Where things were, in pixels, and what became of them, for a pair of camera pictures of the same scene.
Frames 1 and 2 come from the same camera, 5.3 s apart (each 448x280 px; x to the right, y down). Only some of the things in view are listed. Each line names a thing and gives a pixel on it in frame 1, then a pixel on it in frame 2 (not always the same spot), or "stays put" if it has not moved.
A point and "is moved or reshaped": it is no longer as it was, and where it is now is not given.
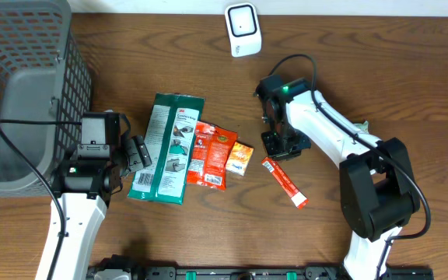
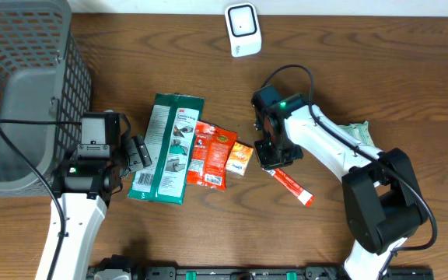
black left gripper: x=135 y=154 stays put
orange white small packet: x=239 y=158 stays put
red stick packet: x=285 y=183 is moved or reshaped
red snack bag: x=211 y=150 stays put
